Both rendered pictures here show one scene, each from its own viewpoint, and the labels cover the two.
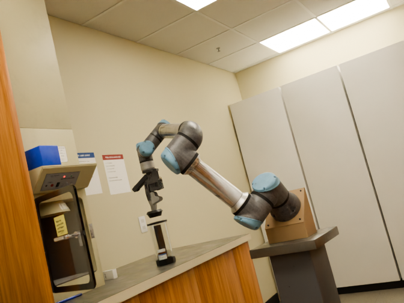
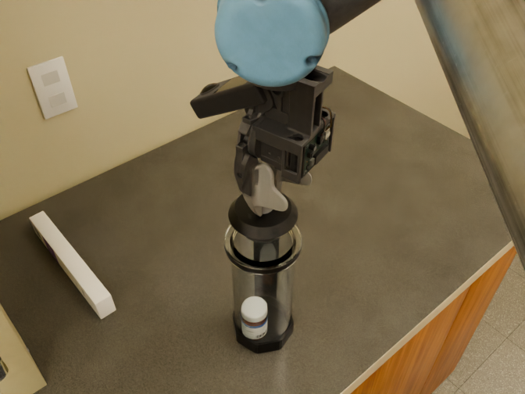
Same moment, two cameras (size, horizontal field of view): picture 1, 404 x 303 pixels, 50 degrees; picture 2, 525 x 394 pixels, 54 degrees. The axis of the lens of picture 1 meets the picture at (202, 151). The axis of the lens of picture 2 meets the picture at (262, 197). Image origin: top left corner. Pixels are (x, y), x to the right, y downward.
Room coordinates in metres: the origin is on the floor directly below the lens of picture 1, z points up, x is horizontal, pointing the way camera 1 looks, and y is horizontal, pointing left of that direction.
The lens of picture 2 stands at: (1.86, 0.16, 1.69)
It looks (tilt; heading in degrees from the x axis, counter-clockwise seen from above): 44 degrees down; 21
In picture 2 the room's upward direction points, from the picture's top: straight up
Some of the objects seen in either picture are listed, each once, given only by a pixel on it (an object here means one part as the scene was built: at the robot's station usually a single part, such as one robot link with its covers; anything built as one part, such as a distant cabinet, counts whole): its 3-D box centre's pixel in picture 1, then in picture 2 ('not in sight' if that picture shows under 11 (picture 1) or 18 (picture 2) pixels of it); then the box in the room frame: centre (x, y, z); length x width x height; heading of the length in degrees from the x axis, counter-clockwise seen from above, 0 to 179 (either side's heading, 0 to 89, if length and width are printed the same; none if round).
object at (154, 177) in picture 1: (152, 180); (284, 113); (2.30, 0.30, 1.38); 0.09 x 0.08 x 0.12; 76
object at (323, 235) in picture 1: (294, 241); not in sight; (2.06, -0.32, 0.92); 0.32 x 0.32 x 0.04; 57
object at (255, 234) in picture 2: (154, 210); (262, 207); (2.31, 0.32, 1.22); 0.09 x 0.09 x 0.07
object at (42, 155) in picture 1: (42, 158); not in sight; (1.84, 0.68, 1.56); 0.10 x 0.10 x 0.09; 60
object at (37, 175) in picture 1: (65, 177); not in sight; (1.92, 0.63, 1.46); 0.32 x 0.12 x 0.10; 150
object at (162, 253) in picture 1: (161, 241); (262, 284); (2.31, 0.32, 1.06); 0.11 x 0.11 x 0.21
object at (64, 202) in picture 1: (62, 240); not in sight; (1.72, 0.62, 1.19); 0.30 x 0.01 x 0.40; 51
